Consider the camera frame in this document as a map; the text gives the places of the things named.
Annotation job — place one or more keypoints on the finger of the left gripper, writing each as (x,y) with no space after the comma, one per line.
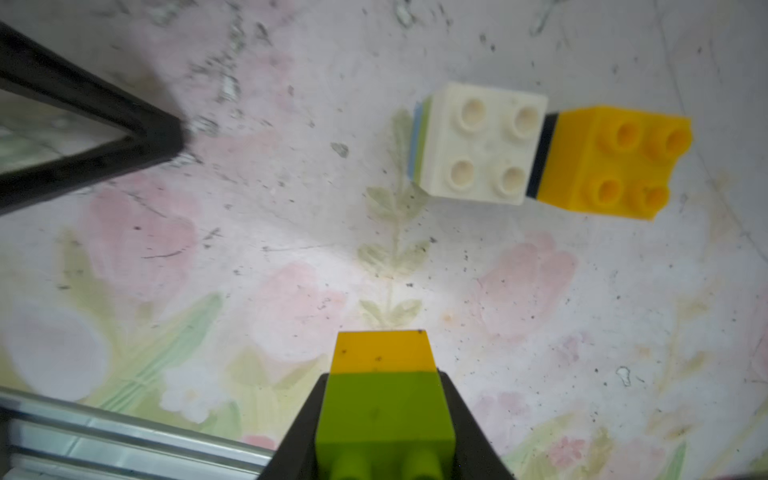
(63,128)

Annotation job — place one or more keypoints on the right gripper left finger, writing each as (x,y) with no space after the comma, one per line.
(295,459)

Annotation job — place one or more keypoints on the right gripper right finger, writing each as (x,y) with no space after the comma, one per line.
(474,457)

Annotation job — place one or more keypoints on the green lego brick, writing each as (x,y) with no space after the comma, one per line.
(385,426)

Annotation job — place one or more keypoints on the yellow lego brick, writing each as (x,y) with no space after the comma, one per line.
(382,351)
(608,160)

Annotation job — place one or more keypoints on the blue long lego brick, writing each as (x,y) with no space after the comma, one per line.
(414,140)

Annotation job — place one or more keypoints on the white lego brick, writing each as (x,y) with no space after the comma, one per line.
(479,143)

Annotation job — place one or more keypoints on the aluminium rail frame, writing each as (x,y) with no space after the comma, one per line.
(43,438)

